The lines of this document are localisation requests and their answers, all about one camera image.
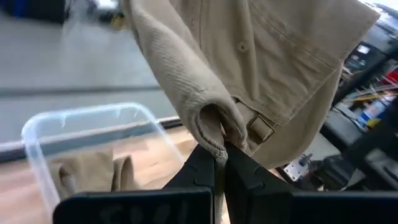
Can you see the large clear plastic bin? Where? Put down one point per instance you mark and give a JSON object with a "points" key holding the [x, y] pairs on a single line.
{"points": [[37, 146]]}

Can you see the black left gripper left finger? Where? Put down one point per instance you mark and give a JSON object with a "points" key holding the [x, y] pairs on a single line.
{"points": [[186, 202]]}

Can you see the black table frame rail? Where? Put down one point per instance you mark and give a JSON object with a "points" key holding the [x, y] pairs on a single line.
{"points": [[93, 133]]}

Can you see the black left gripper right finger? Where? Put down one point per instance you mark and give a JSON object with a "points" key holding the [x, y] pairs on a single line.
{"points": [[255, 199]]}

